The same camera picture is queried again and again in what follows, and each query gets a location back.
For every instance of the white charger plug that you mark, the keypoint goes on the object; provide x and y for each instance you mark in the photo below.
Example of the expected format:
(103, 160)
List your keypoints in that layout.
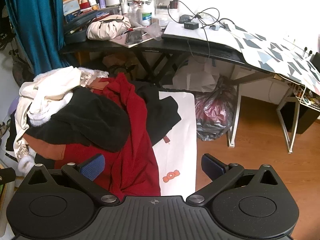
(216, 28)

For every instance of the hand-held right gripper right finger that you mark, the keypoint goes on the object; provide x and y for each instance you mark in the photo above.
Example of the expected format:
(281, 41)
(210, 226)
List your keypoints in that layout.
(212, 166)

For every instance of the black fleece garment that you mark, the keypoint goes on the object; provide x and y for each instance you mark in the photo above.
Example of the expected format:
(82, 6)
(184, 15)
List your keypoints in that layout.
(82, 120)

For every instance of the teal curtain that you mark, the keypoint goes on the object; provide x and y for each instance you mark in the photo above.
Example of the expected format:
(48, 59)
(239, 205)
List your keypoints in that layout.
(32, 17)

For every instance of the black smartphone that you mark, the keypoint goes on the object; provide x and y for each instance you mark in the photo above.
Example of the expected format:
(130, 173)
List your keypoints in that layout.
(133, 37)

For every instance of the black computer mouse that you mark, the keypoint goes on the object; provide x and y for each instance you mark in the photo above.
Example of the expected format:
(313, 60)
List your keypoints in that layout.
(184, 18)

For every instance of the geometric patterned table cover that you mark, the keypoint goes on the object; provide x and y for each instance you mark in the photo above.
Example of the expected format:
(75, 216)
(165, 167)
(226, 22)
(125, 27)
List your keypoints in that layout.
(275, 52)

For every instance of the black charger block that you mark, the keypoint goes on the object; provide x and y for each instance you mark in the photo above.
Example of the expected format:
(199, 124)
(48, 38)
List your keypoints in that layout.
(191, 25)

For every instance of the black thin garment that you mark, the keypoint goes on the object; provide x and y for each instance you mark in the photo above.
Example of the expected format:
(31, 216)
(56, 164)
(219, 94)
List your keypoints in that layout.
(160, 112)

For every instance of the pink notebook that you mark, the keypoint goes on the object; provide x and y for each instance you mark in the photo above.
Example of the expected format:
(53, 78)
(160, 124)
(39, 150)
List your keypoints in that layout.
(120, 42)

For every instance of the black folding desk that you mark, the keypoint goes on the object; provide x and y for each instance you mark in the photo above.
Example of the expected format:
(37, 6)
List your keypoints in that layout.
(175, 47)

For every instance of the dark plastic bag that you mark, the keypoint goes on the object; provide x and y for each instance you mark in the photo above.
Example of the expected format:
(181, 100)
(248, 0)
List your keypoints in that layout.
(215, 115)

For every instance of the silver laptop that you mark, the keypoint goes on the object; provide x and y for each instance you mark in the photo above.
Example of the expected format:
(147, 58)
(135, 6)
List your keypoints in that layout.
(185, 33)

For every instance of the dark makeup case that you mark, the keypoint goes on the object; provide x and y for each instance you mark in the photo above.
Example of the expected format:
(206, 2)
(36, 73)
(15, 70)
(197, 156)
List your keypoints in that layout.
(77, 33)

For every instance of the red garment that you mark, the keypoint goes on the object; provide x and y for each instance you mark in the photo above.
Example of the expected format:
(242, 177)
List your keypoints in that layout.
(135, 140)

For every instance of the crumpled clear plastic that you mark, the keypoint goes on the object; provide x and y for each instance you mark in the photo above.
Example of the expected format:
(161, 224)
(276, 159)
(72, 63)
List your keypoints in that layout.
(155, 31)

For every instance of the rust orange garment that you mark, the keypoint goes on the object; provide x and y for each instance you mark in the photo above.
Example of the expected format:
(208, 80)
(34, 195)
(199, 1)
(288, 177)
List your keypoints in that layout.
(47, 148)

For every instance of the white metal table frame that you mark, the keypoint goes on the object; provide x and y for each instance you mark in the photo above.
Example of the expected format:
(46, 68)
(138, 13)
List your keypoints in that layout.
(233, 120)

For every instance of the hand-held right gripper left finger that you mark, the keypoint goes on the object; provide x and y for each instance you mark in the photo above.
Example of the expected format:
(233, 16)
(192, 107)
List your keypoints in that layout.
(91, 168)

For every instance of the peach garment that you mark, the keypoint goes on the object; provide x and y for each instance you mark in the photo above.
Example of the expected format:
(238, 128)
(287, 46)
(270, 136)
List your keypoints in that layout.
(98, 83)

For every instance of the cream shoulder bag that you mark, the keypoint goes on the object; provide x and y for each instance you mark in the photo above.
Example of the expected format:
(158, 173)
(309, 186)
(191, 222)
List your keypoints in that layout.
(107, 27)

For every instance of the white sheet with orange print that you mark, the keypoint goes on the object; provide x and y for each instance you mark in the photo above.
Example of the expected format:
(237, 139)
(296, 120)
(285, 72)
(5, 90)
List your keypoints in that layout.
(178, 150)

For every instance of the white plastic bag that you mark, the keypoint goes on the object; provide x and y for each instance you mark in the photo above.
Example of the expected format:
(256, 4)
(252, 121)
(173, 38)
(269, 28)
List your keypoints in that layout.
(197, 77)

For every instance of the black power plug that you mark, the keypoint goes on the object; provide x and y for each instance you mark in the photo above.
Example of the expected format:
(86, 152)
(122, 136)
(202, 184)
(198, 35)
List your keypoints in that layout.
(310, 53)
(305, 49)

